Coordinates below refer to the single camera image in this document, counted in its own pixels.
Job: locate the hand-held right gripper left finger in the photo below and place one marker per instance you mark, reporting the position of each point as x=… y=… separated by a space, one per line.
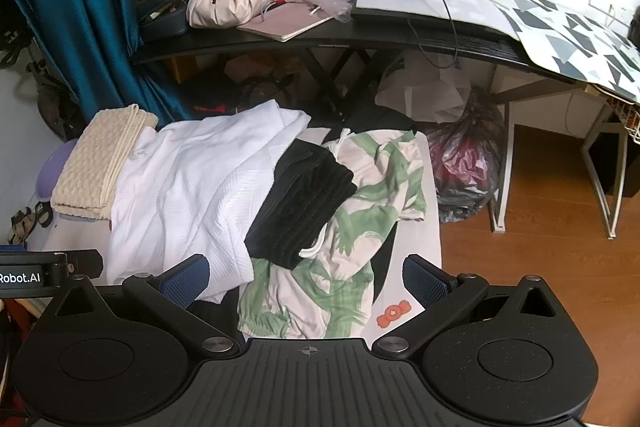
x=184 y=283

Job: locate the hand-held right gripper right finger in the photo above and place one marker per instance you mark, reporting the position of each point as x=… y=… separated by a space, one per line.
x=426 y=283

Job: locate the white textured garment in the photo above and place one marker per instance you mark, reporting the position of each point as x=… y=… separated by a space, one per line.
x=180 y=197

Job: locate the green leaf print garment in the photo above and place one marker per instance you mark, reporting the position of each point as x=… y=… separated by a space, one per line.
x=350 y=257

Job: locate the lilac cushion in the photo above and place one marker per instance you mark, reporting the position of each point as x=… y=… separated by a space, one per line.
x=55 y=167

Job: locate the cream knitted cloth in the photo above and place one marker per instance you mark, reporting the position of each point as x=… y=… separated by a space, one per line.
x=92 y=162

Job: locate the dark plastic trash bag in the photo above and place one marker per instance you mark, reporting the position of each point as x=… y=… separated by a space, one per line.
x=465 y=157

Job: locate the black ribbed garment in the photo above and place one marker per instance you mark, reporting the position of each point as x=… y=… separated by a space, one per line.
x=302 y=207

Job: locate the white plastic bag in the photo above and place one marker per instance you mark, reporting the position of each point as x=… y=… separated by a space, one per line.
x=425 y=92

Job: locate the black curved desk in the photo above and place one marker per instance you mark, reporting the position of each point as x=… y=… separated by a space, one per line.
x=350 y=38

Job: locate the dark navy bag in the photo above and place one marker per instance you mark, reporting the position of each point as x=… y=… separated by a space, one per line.
x=160 y=22

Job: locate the teal curtain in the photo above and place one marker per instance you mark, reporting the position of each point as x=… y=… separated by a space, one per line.
x=75 y=7

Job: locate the white-topped closed laptop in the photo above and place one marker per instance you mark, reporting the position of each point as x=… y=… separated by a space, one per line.
x=400 y=4

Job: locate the pink notebook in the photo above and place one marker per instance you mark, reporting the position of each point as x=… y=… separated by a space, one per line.
x=285 y=22

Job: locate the geometric patterned table mat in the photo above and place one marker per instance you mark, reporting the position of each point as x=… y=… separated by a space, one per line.
x=560 y=32

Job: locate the crumpled clear plastic wrap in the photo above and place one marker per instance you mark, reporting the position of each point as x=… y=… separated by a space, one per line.
x=332 y=2

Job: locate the white metal table frame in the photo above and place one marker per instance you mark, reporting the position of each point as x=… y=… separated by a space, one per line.
x=597 y=167

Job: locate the white wall socket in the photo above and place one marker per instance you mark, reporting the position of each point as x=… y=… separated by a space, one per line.
x=607 y=6

